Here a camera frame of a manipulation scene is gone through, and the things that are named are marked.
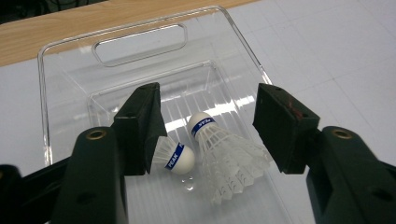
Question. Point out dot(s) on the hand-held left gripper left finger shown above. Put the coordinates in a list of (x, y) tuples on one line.
[(137, 133)]

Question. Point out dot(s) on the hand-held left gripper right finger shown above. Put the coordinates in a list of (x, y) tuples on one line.
[(280, 130)]

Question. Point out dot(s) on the white plastic shuttlecock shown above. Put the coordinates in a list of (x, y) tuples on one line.
[(183, 158), (227, 158)]

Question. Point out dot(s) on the clear plastic tray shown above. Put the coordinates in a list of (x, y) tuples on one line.
[(77, 71)]

